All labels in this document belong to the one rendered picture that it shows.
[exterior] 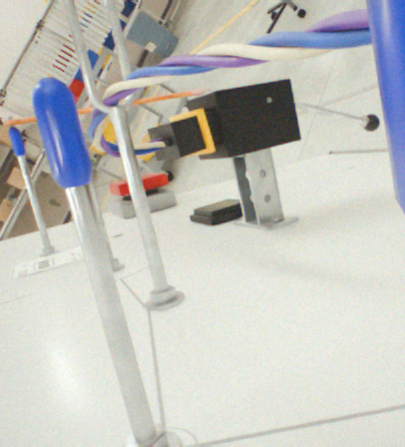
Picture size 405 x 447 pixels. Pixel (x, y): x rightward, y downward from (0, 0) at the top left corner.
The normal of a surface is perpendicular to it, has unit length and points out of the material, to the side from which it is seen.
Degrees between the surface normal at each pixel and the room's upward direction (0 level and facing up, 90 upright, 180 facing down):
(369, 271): 50
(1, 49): 90
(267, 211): 93
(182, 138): 98
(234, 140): 93
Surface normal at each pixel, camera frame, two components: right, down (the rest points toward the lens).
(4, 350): -0.20, -0.96
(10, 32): 0.51, -0.04
